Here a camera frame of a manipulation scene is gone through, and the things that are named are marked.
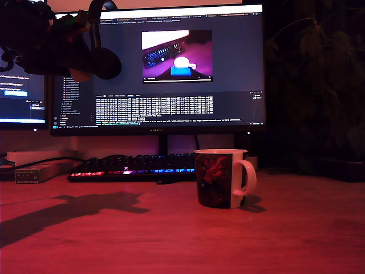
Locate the black monitor stand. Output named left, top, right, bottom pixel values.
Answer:
left=157, top=134, right=169, bottom=158

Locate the white mug with dark print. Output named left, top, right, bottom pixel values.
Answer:
left=193, top=148, right=257, bottom=209

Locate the black backlit keyboard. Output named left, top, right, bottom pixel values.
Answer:
left=67, top=154, right=198, bottom=183

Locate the small white pot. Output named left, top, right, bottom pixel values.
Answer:
left=246, top=155, right=259, bottom=171

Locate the large black Huawei monitor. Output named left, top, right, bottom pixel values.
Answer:
left=50, top=3, right=267, bottom=137

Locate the large leafy houseplant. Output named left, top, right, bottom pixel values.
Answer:
left=265, top=0, right=365, bottom=175

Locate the long brown cardboard box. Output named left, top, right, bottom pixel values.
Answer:
left=15, top=163, right=72, bottom=184

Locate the small black side monitor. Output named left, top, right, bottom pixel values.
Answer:
left=0, top=47, right=49, bottom=131

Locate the black desk cable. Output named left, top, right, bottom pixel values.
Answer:
left=0, top=156, right=86, bottom=172

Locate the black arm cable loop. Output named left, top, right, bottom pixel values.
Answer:
left=87, top=0, right=119, bottom=50

